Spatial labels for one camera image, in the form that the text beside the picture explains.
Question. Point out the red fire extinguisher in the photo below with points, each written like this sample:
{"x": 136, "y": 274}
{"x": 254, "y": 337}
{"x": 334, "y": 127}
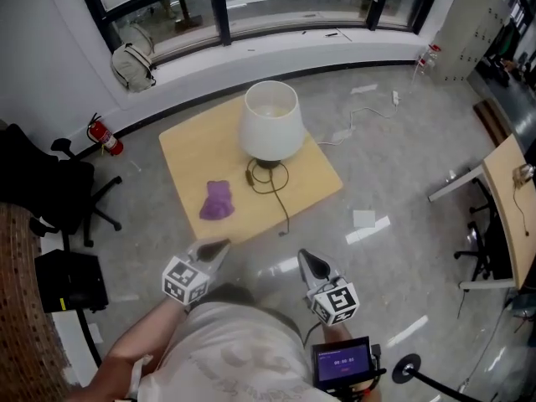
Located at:
{"x": 106, "y": 136}

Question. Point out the white table lamp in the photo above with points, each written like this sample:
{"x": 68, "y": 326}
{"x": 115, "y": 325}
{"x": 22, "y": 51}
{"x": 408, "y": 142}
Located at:
{"x": 272, "y": 136}

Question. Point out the purple cloth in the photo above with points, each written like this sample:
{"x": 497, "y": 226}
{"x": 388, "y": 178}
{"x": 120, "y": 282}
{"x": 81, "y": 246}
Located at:
{"x": 218, "y": 203}

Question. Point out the white paper sheet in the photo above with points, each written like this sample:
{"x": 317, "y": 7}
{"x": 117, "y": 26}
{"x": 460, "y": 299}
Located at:
{"x": 364, "y": 219}

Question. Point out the black office chair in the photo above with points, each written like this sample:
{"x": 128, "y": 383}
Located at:
{"x": 33, "y": 174}
{"x": 488, "y": 241}

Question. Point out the black framed window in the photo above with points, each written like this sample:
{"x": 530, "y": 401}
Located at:
{"x": 224, "y": 11}

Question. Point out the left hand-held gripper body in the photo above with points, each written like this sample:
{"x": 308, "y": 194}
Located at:
{"x": 184, "y": 281}

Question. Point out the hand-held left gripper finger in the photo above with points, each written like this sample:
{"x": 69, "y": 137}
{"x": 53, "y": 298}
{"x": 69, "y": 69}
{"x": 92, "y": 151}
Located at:
{"x": 218, "y": 260}
{"x": 199, "y": 249}

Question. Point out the person's white t-shirt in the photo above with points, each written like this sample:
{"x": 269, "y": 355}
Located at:
{"x": 234, "y": 358}

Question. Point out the grey locker cabinet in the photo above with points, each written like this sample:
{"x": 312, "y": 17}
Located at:
{"x": 469, "y": 27}

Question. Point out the white power strip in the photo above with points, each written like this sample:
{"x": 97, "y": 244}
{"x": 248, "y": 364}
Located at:
{"x": 396, "y": 98}

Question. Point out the long wooden white-legged table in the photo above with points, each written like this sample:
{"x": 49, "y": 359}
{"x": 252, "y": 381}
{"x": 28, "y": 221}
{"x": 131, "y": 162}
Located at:
{"x": 508, "y": 207}

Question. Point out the beige backpack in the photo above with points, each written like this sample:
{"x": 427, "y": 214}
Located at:
{"x": 132, "y": 67}

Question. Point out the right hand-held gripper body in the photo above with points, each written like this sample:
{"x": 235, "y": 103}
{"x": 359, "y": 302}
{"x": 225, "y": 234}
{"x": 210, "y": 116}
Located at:
{"x": 335, "y": 302}

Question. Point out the person's right forearm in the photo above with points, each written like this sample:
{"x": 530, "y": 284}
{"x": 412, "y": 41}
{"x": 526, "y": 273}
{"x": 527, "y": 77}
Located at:
{"x": 339, "y": 333}

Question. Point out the chest-mounted monitor screen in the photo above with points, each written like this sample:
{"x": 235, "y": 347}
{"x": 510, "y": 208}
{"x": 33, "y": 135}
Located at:
{"x": 341, "y": 360}

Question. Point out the small white bottle rack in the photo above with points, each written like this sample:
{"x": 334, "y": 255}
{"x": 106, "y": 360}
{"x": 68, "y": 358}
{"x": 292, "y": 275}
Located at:
{"x": 429, "y": 59}

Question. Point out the person's left forearm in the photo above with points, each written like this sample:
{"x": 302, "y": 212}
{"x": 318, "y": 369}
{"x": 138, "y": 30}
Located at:
{"x": 134, "y": 341}

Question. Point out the small shiny appliance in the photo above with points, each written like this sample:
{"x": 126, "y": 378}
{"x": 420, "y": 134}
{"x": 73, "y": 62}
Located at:
{"x": 523, "y": 176}

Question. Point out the square wooden table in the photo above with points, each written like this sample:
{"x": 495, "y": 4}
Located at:
{"x": 197, "y": 153}

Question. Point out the black barrier post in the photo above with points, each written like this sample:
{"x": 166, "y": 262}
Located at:
{"x": 406, "y": 369}

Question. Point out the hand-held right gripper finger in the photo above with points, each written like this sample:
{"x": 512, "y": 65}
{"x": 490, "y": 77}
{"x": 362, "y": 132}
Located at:
{"x": 328, "y": 270}
{"x": 310, "y": 274}

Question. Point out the brown wooden steps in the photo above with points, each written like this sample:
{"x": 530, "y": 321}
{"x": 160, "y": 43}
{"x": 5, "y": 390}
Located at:
{"x": 492, "y": 120}

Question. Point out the black equipment case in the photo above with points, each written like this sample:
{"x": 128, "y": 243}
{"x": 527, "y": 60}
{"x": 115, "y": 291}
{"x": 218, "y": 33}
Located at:
{"x": 71, "y": 281}

